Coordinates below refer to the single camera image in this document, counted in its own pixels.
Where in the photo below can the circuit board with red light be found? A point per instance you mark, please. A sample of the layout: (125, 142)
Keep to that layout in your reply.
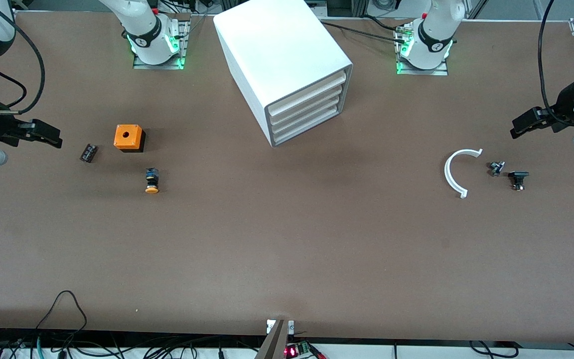
(299, 350)

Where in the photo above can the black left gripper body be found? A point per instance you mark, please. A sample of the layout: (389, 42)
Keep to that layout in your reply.
(562, 106)

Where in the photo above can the grey camera mount bar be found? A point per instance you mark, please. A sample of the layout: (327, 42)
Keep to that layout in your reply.
(274, 344)

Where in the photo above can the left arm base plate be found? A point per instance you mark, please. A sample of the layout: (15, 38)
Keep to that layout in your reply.
(424, 72)

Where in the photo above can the orange box with hole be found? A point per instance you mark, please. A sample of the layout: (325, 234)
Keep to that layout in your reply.
(133, 135)

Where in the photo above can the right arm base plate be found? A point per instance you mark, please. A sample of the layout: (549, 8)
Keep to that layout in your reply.
(183, 50)

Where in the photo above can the small chrome valve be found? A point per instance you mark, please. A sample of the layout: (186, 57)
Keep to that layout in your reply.
(496, 168)

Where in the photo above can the yellow push button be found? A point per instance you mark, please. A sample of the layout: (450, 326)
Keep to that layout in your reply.
(152, 180)

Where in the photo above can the small black capacitor block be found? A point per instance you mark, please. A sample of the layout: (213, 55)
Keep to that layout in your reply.
(88, 153)

